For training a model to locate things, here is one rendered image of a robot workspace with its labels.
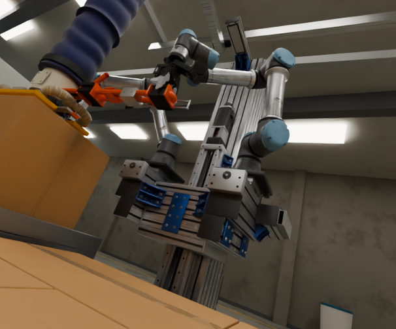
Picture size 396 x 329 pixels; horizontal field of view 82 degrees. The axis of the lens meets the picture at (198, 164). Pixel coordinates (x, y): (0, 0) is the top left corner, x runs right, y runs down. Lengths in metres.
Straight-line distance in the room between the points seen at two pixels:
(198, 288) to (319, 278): 5.62
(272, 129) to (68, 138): 0.78
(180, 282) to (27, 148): 0.78
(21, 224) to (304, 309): 6.24
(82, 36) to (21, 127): 0.64
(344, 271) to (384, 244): 1.09
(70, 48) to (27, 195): 0.71
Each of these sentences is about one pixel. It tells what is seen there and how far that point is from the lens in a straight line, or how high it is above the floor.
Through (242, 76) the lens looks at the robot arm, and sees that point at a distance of 1.27.
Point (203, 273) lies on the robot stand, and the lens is 1.16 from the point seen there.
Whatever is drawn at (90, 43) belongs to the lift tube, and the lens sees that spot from 1.36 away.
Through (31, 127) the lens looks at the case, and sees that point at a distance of 0.91.
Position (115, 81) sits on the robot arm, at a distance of 1.58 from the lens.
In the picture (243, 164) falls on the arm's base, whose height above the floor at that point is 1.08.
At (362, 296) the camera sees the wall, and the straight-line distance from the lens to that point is 6.69.
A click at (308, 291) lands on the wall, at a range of 6.64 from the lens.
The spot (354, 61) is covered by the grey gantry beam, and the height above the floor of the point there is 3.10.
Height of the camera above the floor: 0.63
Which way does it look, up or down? 23 degrees up
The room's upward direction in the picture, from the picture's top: 19 degrees clockwise
